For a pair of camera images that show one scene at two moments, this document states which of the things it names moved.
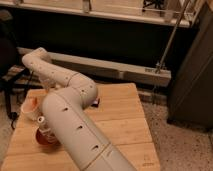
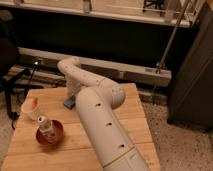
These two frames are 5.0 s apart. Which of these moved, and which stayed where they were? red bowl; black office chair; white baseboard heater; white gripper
Moved: white gripper
Stayed: white baseboard heater; black office chair; red bowl
